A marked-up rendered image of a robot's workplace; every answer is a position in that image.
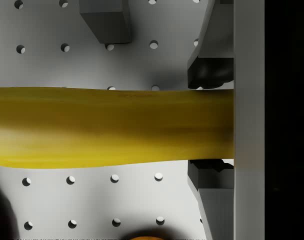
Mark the yellow bowl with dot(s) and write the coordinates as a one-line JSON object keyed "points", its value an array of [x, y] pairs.
{"points": [[147, 238]]}

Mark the grey cube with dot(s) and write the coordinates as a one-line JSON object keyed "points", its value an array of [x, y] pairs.
{"points": [[107, 20]]}

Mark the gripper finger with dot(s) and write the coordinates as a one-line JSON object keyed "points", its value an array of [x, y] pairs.
{"points": [[214, 70], [212, 180]]}

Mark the banana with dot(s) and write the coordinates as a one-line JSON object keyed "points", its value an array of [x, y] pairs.
{"points": [[117, 127]]}

